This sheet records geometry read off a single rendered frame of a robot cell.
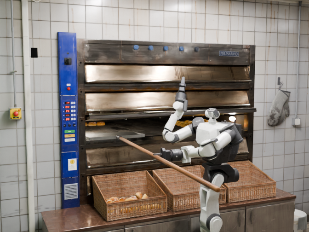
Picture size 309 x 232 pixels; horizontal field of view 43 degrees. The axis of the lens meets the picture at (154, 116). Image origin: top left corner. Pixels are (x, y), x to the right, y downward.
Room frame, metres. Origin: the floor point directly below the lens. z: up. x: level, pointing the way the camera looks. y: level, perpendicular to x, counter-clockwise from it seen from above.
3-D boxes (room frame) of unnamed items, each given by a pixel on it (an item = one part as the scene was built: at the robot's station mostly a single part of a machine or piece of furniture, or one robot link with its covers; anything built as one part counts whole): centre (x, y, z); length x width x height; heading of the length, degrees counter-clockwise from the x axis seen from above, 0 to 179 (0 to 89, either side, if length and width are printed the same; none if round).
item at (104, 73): (3.89, -0.19, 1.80); 1.79 x 0.11 x 0.19; 113
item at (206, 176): (3.08, -0.54, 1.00); 0.28 x 0.13 x 0.18; 113
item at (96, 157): (3.89, -0.19, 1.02); 1.79 x 0.11 x 0.19; 113
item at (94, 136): (3.82, 0.41, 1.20); 0.55 x 0.36 x 0.03; 112
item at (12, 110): (3.27, 1.17, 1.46); 0.10 x 0.07 x 0.10; 113
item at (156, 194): (3.43, 0.23, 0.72); 0.56 x 0.49 x 0.28; 114
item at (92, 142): (3.91, -0.19, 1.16); 1.80 x 0.06 x 0.04; 113
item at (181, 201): (3.66, -0.32, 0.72); 0.56 x 0.49 x 0.28; 114
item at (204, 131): (3.07, -0.51, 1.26); 0.34 x 0.30 x 0.36; 27
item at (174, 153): (2.83, -0.11, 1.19); 0.12 x 0.10 x 0.13; 112
